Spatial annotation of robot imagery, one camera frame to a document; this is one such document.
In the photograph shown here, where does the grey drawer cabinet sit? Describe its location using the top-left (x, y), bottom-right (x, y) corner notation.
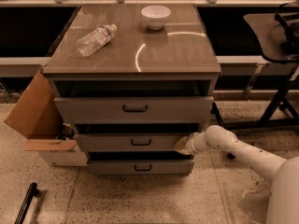
top-left (42, 3), bottom-right (222, 161)

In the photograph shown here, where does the grey drawer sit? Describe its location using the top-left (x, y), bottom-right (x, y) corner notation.
top-left (54, 96), bottom-right (213, 124)
top-left (75, 123), bottom-right (199, 152)
top-left (87, 151), bottom-right (194, 175)

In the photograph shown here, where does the white ceramic bowl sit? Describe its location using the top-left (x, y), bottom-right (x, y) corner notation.
top-left (141, 6), bottom-right (171, 30)

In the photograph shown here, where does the black bar lower left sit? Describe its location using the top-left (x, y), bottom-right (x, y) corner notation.
top-left (14, 182), bottom-right (39, 224)

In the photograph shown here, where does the clear plastic water bottle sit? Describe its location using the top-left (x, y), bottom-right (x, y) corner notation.
top-left (76, 24), bottom-right (117, 57)

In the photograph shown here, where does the grey bottom drawer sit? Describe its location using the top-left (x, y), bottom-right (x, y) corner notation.
top-left (87, 151), bottom-right (194, 175)

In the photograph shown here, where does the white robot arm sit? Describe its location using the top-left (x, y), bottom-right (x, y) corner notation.
top-left (175, 125), bottom-right (299, 224)

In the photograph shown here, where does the yellow-tipped white gripper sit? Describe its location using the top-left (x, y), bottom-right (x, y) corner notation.
top-left (174, 133), bottom-right (201, 155)

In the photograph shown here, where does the brown cardboard box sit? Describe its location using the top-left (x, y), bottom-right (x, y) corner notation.
top-left (5, 72), bottom-right (88, 166)

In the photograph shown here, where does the grey top drawer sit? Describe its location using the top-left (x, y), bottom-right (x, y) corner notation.
top-left (54, 96), bottom-right (213, 124)

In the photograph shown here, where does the black side table stand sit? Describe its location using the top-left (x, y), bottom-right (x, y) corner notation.
top-left (212, 13), bottom-right (299, 130)

